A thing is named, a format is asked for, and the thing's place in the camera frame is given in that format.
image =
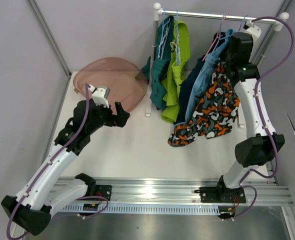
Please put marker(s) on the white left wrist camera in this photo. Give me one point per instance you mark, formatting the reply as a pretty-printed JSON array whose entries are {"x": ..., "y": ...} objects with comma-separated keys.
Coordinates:
[{"x": 100, "y": 95}]

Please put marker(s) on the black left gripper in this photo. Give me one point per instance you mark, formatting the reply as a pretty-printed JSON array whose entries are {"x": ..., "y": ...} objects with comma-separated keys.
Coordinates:
[{"x": 119, "y": 120}]

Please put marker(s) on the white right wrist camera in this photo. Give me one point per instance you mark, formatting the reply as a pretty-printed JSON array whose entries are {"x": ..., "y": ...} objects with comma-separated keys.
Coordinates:
[{"x": 252, "y": 29}]

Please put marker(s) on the aluminium mounting rail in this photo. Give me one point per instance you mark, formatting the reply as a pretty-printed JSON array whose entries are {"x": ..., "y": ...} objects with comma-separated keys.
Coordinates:
[{"x": 174, "y": 197}]

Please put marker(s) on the pink translucent plastic basin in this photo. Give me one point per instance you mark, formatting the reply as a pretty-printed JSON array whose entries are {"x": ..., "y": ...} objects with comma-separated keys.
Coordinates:
[{"x": 127, "y": 84}]

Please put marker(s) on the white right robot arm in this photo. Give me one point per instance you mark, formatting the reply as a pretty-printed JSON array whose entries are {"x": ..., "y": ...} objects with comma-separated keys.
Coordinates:
[{"x": 262, "y": 142}]

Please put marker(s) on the pink wire hanger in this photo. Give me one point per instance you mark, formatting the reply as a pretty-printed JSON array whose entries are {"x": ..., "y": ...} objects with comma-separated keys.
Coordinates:
[{"x": 216, "y": 41}]

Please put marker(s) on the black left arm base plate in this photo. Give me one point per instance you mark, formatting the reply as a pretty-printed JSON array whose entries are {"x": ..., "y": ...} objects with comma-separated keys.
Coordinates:
[{"x": 101, "y": 190}]

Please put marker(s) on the silver clothes rack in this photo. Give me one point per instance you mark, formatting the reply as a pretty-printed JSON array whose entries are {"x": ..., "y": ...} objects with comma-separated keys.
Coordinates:
[{"x": 158, "y": 19}]

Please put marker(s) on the blue hanger under teal shorts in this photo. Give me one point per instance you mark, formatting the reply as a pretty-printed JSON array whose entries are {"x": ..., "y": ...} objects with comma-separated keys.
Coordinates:
[{"x": 163, "y": 36}]

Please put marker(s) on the orange camouflage shorts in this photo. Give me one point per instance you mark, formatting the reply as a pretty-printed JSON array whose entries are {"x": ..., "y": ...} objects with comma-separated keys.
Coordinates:
[{"x": 214, "y": 115}]

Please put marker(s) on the blue wire hanger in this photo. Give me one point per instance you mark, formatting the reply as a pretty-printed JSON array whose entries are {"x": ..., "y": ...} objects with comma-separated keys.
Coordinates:
[{"x": 243, "y": 22}]

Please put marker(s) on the navy blue shorts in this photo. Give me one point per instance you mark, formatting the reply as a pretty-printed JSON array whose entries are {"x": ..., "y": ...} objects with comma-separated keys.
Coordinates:
[{"x": 186, "y": 88}]

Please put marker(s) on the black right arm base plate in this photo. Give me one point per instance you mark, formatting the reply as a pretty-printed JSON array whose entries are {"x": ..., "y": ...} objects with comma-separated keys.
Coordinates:
[{"x": 221, "y": 195}]

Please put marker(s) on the lime green shorts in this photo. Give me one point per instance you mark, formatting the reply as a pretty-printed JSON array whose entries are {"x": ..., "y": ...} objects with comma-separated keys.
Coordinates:
[{"x": 175, "y": 76}]

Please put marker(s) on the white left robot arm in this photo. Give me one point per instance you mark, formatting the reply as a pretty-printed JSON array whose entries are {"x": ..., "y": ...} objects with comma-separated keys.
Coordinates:
[{"x": 33, "y": 207}]

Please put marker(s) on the teal green shorts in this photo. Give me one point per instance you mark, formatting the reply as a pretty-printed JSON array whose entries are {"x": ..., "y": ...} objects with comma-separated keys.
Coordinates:
[{"x": 158, "y": 70}]

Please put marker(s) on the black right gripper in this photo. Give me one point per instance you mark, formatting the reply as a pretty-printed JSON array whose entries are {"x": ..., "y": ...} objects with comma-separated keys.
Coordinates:
[{"x": 230, "y": 38}]

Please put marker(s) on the light blue shorts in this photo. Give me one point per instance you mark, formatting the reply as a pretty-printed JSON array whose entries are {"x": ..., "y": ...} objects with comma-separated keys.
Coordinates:
[{"x": 205, "y": 74}]

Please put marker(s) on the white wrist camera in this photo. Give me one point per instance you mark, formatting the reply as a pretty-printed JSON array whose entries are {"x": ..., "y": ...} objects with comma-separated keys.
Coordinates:
[
  {"x": 252, "y": 29},
  {"x": 100, "y": 95}
]

